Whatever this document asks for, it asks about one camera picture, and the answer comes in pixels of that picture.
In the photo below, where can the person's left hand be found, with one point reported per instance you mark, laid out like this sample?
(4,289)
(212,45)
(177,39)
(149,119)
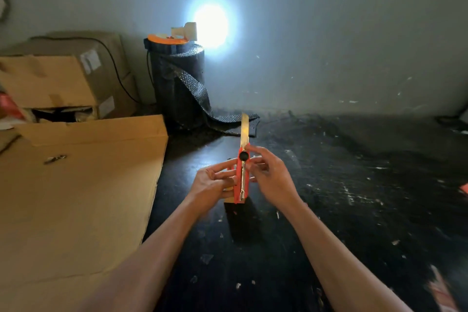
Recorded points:
(204,189)

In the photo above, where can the red utility knife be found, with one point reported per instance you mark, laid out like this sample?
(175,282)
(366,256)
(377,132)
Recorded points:
(242,180)

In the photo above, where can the person's left forearm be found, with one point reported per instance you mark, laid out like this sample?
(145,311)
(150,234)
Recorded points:
(153,260)

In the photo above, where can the flat cardboard sheet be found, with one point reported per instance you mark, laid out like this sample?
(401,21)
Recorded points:
(73,205)

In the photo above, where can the person's right hand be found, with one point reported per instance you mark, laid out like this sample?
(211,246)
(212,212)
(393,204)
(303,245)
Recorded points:
(276,180)

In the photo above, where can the brown cardboard box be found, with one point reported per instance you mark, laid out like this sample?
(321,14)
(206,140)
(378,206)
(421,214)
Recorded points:
(55,77)

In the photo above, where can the red packet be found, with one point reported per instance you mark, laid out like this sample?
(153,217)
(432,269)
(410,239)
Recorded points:
(9,105)

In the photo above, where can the small red scrap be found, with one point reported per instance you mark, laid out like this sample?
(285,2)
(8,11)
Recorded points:
(464,188)

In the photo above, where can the person's right thumb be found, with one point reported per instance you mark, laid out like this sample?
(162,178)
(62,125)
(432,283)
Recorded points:
(251,174)

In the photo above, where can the person's left thumb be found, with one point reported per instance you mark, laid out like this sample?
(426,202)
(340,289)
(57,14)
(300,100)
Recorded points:
(223,165)

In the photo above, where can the black bubble wrap roll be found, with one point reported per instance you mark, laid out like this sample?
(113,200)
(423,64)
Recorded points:
(179,88)

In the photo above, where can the person's right forearm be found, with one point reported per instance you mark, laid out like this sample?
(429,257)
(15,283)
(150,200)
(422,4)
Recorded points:
(340,264)

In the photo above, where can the small cardboard piece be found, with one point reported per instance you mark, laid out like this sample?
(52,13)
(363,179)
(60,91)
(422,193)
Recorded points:
(229,199)

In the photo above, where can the orange and white lamp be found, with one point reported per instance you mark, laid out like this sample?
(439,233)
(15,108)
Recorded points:
(172,38)

